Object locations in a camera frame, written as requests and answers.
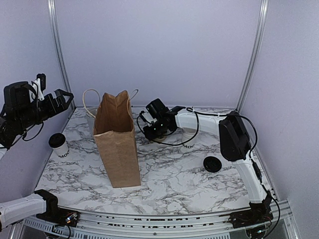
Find cardboard cup carrier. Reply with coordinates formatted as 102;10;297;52
155;135;167;142

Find white utensil holder cup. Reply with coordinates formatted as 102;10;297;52
86;107;98;134

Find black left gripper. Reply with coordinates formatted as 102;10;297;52
15;88;73;130

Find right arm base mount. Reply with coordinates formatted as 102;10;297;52
228;195;274;229

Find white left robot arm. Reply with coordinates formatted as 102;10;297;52
0;74;73;229

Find right aluminium corner post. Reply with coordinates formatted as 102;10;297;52
236;0;269;112

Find brown paper bag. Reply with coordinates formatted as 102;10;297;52
82;89;141;188

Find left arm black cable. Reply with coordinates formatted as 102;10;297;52
0;84;45;150

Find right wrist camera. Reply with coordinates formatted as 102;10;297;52
139;111;155;125

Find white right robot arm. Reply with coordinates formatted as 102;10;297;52
139;99;272;223

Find left aluminium corner post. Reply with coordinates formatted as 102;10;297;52
47;0;75;110

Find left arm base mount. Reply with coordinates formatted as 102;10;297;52
34;189;79;227

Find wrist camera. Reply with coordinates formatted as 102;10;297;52
29;73;46;102
139;111;155;125

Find aluminium corner post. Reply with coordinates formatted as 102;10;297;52
47;0;75;110
236;0;269;112

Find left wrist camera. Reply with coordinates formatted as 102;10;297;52
29;73;46;102

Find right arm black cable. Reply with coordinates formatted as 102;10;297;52
136;109;281;225

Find aluminium front rail frame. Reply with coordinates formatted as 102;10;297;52
8;201;300;239

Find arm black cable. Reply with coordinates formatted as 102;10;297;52
0;84;45;150
136;109;281;225

